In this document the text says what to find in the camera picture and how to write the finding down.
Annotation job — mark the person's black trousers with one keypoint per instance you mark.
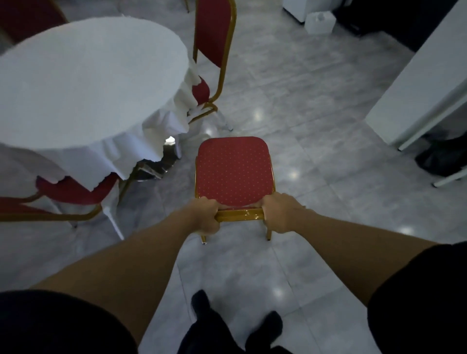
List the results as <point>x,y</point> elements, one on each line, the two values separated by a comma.
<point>211,337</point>

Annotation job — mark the person's black left sleeve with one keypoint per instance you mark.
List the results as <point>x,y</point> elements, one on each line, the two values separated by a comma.
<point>62,324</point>

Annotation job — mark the red dotted gold-frame chair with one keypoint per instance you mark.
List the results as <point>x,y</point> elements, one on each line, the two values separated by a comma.
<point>233,169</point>

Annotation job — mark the person's right fingers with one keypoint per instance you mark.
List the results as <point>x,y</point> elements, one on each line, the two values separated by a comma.
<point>272,201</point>

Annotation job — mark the person's left fingers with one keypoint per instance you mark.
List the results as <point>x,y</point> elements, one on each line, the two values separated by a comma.
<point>209,203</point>

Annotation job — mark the white rectangular table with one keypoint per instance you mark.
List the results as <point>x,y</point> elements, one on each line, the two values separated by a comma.
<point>423,84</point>

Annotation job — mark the black bag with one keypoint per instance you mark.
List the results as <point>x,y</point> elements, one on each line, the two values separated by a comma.
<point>443,156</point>

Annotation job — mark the white cabinet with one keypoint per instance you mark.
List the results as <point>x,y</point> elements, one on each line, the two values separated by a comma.
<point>306,6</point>

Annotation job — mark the white round tablecloth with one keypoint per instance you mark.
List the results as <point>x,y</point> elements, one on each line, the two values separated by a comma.
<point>84,84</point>

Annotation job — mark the chrome table base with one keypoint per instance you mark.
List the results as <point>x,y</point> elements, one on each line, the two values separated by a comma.
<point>160,166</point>

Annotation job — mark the person's black right shoe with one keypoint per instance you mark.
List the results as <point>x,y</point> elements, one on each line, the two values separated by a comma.
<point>268,326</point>

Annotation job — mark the person's left forearm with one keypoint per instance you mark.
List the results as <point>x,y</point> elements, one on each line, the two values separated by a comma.
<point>124,266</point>

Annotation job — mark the dark furniture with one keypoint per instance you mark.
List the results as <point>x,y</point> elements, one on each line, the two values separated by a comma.
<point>397,18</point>

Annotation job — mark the red gold-frame banquet chair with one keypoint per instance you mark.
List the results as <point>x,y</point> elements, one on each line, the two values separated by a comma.
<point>25,14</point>
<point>213,29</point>
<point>73,191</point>

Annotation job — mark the person's right hand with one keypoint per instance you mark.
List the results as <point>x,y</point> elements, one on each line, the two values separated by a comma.
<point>282,215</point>

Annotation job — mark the person's black sleeve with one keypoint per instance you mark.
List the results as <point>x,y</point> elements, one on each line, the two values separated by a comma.
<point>62,324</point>
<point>423,302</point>

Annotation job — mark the person's black right sleeve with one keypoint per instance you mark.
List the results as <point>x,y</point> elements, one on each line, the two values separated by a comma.
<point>423,302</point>

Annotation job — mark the white table leg bar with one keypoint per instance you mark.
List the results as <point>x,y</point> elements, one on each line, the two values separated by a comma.
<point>450,177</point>

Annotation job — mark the person's black shoe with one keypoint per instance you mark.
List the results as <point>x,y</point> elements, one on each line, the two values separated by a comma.
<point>200,304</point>
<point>268,326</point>

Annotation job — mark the person's black left shoe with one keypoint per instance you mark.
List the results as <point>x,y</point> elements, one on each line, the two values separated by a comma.
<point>200,304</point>

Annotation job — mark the person's left hand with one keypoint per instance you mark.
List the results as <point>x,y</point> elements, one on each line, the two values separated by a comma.
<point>203,218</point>

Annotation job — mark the person's right forearm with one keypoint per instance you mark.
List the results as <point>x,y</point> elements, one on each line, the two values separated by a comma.
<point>350,248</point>

